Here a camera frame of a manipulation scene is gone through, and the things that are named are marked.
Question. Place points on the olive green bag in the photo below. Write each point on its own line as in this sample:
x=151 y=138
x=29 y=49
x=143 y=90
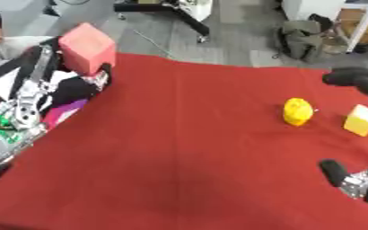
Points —
x=301 y=39

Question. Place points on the yellow cube block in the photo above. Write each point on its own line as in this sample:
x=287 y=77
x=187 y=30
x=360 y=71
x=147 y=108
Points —
x=361 y=120

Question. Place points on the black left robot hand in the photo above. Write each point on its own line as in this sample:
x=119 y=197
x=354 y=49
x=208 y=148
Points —
x=73 y=90

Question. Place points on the black box white inside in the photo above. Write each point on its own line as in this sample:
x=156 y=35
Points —
x=4 y=72

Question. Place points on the white metal rack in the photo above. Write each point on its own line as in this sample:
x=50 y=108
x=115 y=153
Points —
x=364 y=21

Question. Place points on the yellow toy lemon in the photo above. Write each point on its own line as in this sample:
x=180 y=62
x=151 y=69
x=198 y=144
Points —
x=297 y=111

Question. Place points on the purple block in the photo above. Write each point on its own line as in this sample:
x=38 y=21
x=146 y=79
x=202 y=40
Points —
x=62 y=113

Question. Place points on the pink cube block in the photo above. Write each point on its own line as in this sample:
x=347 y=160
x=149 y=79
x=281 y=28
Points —
x=87 y=49

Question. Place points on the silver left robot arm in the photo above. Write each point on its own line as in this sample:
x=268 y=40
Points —
x=26 y=110

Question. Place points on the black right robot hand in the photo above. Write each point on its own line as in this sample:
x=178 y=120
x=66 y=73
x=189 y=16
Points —
x=358 y=78

